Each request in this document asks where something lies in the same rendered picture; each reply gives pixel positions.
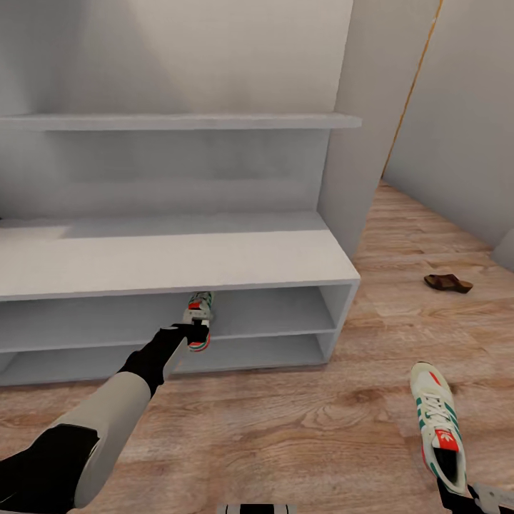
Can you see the sandal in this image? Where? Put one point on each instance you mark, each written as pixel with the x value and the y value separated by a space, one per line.
pixel 445 282

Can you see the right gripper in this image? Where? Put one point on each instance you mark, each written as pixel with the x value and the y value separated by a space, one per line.
pixel 463 505

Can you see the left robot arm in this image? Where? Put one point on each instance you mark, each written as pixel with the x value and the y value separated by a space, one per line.
pixel 68 464

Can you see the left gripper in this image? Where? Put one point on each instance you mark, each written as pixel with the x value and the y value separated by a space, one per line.
pixel 198 333

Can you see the gym shoe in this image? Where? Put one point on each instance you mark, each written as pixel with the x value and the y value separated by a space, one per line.
pixel 442 448
pixel 201 300

